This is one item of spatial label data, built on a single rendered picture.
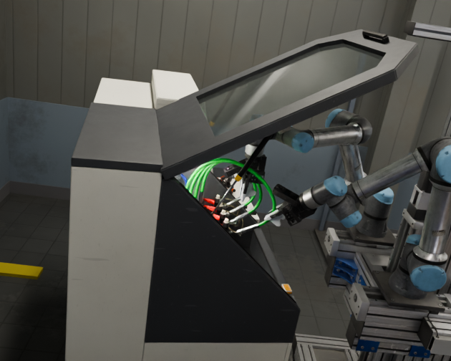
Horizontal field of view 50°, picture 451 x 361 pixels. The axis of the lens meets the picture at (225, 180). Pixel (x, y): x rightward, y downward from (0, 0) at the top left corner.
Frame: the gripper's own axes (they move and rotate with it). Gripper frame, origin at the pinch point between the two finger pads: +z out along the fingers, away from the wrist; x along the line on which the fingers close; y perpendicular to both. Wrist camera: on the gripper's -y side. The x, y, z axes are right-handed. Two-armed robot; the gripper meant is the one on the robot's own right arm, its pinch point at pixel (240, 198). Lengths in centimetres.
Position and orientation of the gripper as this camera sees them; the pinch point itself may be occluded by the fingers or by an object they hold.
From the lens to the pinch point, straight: 201.4
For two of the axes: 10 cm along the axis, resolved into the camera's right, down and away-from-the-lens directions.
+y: 9.8, 0.7, 2.1
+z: -1.5, 9.2, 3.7
